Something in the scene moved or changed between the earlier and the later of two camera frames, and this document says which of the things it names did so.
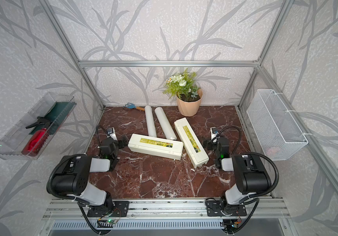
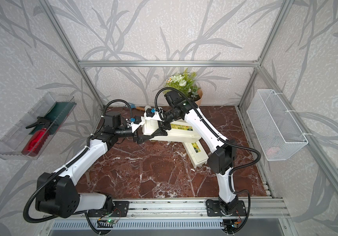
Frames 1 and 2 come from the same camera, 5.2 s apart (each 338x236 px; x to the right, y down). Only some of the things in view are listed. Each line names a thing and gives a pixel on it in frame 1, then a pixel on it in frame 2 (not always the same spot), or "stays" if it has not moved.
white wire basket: [274, 126] stays
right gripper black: [209, 143] to [158, 132]
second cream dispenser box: [195, 151] stays
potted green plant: [188, 94] stays
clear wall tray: [29, 137] stays
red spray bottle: [37, 139] stays
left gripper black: [121, 144] to [141, 139]
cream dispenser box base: [164, 145] to [180, 132]
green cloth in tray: [55, 117] stays
